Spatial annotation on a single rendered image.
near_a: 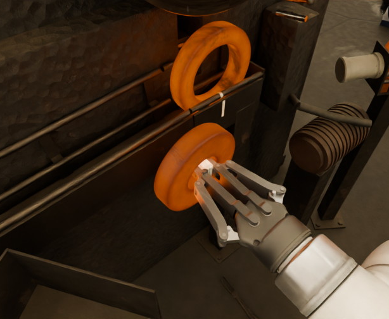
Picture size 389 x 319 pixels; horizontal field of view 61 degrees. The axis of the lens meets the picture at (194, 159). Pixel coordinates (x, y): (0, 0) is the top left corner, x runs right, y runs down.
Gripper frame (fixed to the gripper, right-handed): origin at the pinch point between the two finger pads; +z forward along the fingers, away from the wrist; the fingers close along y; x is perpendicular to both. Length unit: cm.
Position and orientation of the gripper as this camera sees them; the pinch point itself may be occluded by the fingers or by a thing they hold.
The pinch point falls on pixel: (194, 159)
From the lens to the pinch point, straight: 52.4
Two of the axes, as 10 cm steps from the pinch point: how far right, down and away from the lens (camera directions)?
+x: 0.3, -6.3, -7.7
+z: -6.4, -6.1, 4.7
